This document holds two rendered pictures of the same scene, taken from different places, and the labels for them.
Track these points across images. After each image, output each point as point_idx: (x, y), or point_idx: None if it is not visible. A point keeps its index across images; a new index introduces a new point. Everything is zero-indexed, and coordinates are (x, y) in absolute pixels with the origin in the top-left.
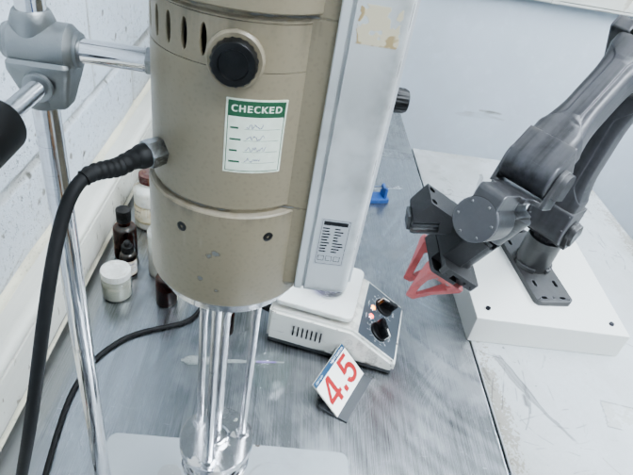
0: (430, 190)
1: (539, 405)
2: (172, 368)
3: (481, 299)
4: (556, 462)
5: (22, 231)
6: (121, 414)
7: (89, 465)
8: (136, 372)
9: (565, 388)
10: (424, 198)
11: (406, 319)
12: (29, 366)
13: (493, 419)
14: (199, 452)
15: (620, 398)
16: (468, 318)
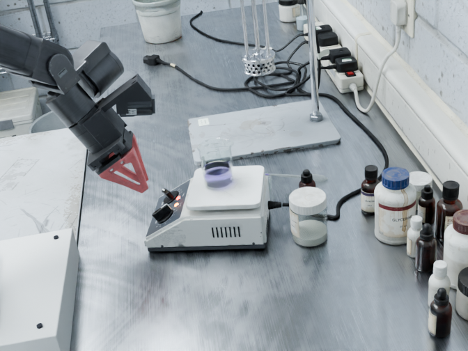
0: (136, 78)
1: (36, 222)
2: (330, 175)
3: (58, 244)
4: (45, 195)
5: (463, 98)
6: (344, 150)
7: (342, 133)
8: (353, 167)
9: (1, 239)
10: (141, 82)
11: (138, 256)
12: (409, 129)
13: (81, 209)
14: (263, 50)
15: None
16: (74, 249)
